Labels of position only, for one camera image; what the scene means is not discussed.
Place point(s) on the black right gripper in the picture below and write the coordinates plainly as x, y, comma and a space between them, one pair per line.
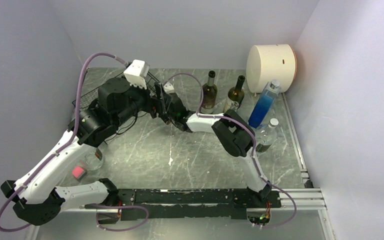
163, 115

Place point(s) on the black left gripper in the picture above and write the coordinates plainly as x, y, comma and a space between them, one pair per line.
153, 104

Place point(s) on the green wine bottle silver neck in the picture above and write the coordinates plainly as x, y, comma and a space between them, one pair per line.
210, 91

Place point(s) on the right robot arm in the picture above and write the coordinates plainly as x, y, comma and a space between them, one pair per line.
236, 137

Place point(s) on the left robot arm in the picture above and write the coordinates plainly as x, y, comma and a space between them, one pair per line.
37, 197

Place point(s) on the green wine bottle black neck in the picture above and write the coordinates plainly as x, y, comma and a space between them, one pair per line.
235, 93

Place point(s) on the clear bottle white cap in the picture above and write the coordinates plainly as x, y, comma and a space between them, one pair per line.
266, 135

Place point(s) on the cream cylindrical container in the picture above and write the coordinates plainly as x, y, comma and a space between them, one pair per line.
270, 62

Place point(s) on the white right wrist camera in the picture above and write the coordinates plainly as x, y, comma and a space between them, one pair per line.
169, 88

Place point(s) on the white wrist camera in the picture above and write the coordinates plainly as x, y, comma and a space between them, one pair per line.
169, 88
136, 73

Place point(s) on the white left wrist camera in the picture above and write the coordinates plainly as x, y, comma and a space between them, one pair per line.
136, 73

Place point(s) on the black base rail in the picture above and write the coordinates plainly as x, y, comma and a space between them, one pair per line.
234, 203

